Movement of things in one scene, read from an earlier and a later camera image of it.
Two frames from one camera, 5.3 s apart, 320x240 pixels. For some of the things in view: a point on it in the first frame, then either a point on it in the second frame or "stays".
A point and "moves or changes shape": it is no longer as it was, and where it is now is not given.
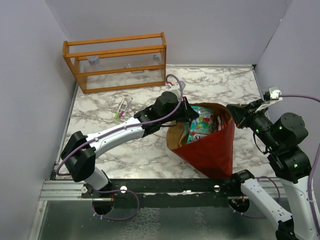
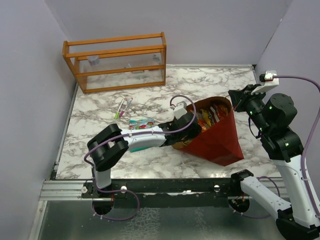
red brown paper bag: x=206 y=141 moves or changes shape
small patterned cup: x=93 y=60 stays
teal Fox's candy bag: x=202 y=126 moves or changes shape
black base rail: x=167 y=193 stays
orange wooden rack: x=118 y=63 stays
